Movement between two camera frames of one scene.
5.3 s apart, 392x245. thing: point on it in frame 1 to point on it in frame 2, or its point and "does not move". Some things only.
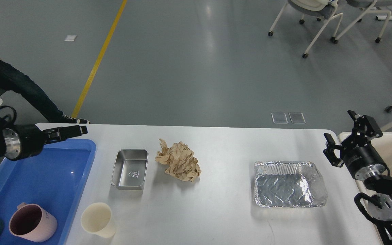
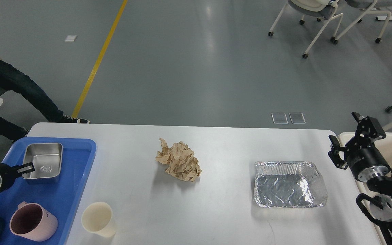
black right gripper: x=364 y=162 does not move
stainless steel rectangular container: x=129 y=169 to x=47 y=159
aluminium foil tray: x=289 y=184 does not move
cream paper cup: x=96 y=218 does not move
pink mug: x=32 y=222 does not move
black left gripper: x=21 y=141 to x=1 y=176
